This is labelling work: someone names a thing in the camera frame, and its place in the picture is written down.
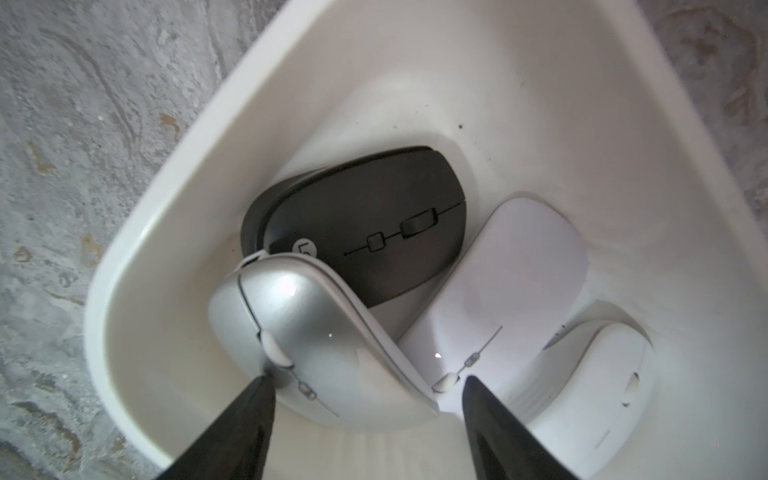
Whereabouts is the white rounded mouse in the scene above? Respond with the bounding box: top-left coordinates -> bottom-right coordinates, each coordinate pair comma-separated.
498,320 -> 656,479

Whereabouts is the silver mouse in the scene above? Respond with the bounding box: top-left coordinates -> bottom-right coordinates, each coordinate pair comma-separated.
208,251 -> 439,431

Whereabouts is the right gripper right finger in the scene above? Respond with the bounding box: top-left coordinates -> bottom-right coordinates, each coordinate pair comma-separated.
462,376 -> 576,480

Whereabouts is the black wireless mouse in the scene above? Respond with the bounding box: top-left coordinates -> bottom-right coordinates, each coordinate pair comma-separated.
240,146 -> 467,307

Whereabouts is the white flat mouse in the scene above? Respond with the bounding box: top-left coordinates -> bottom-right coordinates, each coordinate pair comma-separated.
398,197 -> 588,413

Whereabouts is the white plastic storage box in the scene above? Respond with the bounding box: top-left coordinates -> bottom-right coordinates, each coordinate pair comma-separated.
84,1 -> 767,479

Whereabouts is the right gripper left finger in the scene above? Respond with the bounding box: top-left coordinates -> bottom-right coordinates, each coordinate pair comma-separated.
157,375 -> 276,480

